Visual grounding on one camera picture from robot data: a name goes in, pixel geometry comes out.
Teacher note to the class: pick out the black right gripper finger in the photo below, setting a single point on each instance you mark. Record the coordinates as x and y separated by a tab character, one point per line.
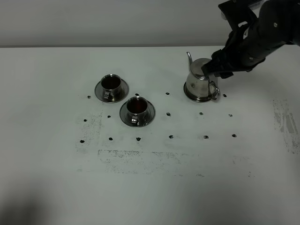
211	67

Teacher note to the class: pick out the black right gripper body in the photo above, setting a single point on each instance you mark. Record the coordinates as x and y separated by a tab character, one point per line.
247	47

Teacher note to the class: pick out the stainless steel teapot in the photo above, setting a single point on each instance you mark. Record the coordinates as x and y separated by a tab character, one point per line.
196	82

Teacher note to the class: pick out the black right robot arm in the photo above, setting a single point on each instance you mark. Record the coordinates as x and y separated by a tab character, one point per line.
284	15

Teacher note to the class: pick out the steel teapot saucer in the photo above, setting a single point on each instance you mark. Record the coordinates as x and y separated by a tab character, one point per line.
214	93

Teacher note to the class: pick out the near steel teacup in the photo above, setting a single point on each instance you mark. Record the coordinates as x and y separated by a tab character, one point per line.
137	110

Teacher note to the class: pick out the steel teacup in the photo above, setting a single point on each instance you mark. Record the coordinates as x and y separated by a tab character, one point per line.
137	110
111	87

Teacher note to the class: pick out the far steel saucer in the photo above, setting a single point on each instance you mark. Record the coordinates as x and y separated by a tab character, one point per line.
99	91

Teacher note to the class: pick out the near steel saucer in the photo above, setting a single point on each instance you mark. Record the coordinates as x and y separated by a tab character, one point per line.
150	116

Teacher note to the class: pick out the far steel teacup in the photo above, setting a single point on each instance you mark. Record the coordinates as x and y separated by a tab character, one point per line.
111	87

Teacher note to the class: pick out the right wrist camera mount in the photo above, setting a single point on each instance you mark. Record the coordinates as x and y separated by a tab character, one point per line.
239	11

